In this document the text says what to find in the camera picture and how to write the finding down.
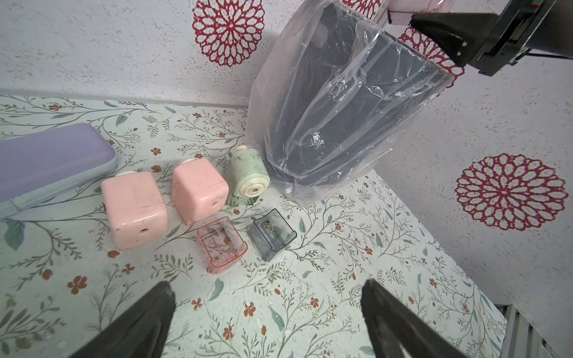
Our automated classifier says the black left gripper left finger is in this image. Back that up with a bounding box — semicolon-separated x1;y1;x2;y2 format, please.
72;281;176;357

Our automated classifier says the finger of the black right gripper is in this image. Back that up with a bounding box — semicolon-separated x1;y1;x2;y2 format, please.
410;13;499;67

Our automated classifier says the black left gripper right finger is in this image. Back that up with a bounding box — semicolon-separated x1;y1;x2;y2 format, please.
361;279;464;358

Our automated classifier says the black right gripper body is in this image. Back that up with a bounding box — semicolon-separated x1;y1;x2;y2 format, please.
467;1;572;76

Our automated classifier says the pink sharpener shavings tray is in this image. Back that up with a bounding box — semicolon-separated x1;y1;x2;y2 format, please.
197;217;249;274

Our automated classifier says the pink pencil sharpener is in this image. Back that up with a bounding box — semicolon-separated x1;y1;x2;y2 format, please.
172;158;229;226
101;172;169;251

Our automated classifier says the clear sharpener shavings tray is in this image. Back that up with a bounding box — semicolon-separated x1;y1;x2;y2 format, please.
248;208;297;263

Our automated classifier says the green pencil sharpener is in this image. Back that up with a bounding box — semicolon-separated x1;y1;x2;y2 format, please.
225;145;270;207

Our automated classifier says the purple pencil case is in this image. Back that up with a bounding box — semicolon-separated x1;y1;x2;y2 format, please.
1;123;118;219

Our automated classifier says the grey trash bin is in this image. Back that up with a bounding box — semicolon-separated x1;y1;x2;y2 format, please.
263;1;451;198

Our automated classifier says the clear plastic bin liner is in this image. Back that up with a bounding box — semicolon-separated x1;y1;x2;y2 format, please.
245;0;455;207

